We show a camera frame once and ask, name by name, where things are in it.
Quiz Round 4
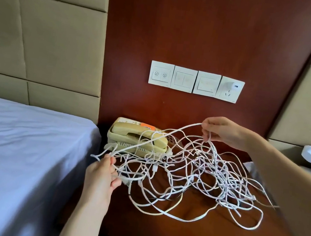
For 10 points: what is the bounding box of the tangle of white cables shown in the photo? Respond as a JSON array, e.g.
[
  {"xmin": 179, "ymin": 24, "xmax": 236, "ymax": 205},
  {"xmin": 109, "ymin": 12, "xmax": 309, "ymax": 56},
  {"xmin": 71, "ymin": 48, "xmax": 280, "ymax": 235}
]
[{"xmin": 84, "ymin": 109, "xmax": 288, "ymax": 233}]

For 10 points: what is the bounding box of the white triple rocker wall switch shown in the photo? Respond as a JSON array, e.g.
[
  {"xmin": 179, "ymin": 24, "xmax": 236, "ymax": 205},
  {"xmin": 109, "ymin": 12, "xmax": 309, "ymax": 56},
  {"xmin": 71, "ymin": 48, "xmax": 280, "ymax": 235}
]
[{"xmin": 193, "ymin": 70, "xmax": 223, "ymax": 99}]

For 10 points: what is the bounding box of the person's left forearm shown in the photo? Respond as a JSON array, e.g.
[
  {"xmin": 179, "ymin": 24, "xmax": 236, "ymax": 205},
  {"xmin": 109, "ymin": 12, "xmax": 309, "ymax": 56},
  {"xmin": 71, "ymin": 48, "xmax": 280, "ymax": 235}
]
[{"xmin": 57, "ymin": 195, "xmax": 106, "ymax": 236}]

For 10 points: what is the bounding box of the left bed white sheet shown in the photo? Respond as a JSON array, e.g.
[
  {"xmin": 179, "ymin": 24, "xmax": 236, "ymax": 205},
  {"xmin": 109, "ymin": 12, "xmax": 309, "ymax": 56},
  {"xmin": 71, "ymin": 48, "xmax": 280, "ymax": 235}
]
[{"xmin": 0, "ymin": 94, "xmax": 106, "ymax": 236}]

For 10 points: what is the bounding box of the white double rocker wall switch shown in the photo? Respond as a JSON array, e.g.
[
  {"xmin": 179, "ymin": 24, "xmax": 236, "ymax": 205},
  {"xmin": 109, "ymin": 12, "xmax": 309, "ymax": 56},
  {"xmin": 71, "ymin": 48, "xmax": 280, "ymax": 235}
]
[{"xmin": 170, "ymin": 65, "xmax": 199, "ymax": 94}]

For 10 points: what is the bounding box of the person's right forearm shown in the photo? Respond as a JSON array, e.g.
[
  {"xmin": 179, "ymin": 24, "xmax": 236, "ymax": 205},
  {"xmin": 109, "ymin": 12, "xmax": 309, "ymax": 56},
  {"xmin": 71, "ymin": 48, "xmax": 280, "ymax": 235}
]
[{"xmin": 234, "ymin": 133, "xmax": 311, "ymax": 236}]

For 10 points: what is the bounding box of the white wall socket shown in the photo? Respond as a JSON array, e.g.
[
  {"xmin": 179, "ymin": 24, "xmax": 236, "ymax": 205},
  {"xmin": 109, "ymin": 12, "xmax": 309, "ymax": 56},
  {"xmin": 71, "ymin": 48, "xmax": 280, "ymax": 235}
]
[{"xmin": 215, "ymin": 75, "xmax": 246, "ymax": 105}]

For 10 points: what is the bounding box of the person's left hand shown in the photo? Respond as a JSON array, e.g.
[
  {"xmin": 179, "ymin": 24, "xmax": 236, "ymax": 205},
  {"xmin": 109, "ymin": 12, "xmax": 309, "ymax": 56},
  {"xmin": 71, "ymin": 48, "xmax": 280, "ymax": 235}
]
[{"xmin": 80, "ymin": 152, "xmax": 126, "ymax": 210}]

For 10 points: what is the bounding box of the dark wooden wall panel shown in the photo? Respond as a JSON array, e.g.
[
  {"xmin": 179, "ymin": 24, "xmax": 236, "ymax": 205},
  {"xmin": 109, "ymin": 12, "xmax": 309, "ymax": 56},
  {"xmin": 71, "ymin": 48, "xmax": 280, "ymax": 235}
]
[{"xmin": 88, "ymin": 0, "xmax": 311, "ymax": 172}]

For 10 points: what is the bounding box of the person's right hand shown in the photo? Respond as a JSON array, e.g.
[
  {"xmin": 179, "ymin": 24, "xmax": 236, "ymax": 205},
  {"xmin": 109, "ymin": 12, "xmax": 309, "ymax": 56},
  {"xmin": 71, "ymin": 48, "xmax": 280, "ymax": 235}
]
[{"xmin": 199, "ymin": 114, "xmax": 259, "ymax": 155}]

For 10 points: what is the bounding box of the beige corded telephone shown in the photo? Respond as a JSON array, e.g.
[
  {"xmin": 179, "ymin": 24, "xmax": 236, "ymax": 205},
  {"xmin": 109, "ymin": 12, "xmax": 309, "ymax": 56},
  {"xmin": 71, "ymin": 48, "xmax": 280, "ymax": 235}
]
[{"xmin": 103, "ymin": 115, "xmax": 173, "ymax": 161}]

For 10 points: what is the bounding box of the white plug-in charger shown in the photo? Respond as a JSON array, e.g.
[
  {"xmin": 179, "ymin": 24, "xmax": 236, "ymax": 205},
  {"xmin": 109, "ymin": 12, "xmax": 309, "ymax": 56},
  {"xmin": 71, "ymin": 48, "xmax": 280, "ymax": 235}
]
[{"xmin": 225, "ymin": 80, "xmax": 242, "ymax": 95}]

